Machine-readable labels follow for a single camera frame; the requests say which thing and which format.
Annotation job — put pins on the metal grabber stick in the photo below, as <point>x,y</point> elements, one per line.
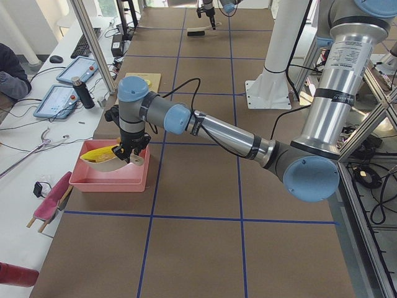
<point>46,143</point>

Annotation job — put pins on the pink plastic bin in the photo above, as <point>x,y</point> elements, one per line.
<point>130,178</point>

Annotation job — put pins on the black keyboard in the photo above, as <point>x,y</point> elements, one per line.
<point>82,48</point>

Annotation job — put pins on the black computer mouse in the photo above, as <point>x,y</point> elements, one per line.
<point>56,59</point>

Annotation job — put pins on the teach pendant tablet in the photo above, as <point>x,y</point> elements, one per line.
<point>58,103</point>
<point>82,67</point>

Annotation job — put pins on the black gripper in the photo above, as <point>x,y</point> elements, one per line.
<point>208,9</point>
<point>130,139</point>

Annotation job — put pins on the black water bottle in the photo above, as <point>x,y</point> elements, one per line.
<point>82,92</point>

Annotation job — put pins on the yellow toy corn cob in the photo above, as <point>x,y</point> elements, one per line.
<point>99,155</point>

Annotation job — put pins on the red bottle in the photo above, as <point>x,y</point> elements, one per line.
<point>18,276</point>

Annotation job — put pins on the teach pendant tablet far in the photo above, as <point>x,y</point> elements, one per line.
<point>82,67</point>

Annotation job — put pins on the seated person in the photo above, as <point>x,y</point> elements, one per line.
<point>14,81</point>

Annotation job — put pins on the teach pendant tablet near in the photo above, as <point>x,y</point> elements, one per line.
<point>58,103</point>

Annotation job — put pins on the aluminium frame post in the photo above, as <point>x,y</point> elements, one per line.
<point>86,27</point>

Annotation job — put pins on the beige brush black bristles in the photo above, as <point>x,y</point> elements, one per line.
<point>200,31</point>

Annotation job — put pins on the beige plastic dustpan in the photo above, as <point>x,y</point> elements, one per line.
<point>114,164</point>

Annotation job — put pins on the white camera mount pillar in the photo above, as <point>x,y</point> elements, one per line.
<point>270,89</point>

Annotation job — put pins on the wooden cutting board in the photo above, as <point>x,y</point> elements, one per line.
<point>155,79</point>

